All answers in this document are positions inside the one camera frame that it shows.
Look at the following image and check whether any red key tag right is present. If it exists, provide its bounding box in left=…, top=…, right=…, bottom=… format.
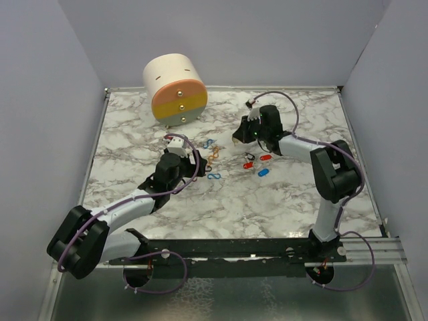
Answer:
left=259, top=154, right=272, bottom=161

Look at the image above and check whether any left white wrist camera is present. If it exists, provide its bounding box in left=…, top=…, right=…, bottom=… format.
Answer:
left=164, top=135, right=189, bottom=158

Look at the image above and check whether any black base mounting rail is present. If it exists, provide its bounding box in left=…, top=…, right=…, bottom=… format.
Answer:
left=110, top=238, right=346, bottom=279

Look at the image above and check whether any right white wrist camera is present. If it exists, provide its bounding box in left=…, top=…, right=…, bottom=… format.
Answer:
left=245, top=98, right=260, bottom=122

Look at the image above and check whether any round three-drawer storage box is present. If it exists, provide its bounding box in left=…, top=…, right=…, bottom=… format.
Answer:
left=142, top=53, right=208, bottom=127

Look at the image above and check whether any orange S carabiner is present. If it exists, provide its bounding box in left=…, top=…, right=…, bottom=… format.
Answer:
left=207, top=146, right=220, bottom=166

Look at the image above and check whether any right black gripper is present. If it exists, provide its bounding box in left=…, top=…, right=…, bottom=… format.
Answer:
left=232, top=115, right=268, bottom=144

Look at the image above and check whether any red key tag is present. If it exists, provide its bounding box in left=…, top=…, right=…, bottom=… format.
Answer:
left=243, top=162, right=253, bottom=169
left=259, top=154, right=272, bottom=161

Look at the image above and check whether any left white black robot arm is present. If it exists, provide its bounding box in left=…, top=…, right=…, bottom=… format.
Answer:
left=47, top=150, right=208, bottom=280

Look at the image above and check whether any red key tag left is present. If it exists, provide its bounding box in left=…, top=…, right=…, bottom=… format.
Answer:
left=243, top=162, right=253, bottom=169

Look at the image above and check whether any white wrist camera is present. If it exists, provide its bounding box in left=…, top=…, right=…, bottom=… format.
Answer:
left=245, top=98, right=260, bottom=122
left=164, top=135, right=189, bottom=158

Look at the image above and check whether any blue s carabiner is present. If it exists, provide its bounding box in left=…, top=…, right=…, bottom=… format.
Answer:
left=207, top=173, right=221, bottom=180
left=203, top=139, right=215, bottom=149

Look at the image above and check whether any black key tag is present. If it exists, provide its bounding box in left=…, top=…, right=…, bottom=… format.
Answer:
left=245, top=152, right=255, bottom=161

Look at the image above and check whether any blue key tag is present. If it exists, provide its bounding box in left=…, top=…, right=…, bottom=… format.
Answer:
left=258, top=169, right=270, bottom=177

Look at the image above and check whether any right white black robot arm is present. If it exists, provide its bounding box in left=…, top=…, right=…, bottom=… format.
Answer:
left=232, top=105, right=364, bottom=261

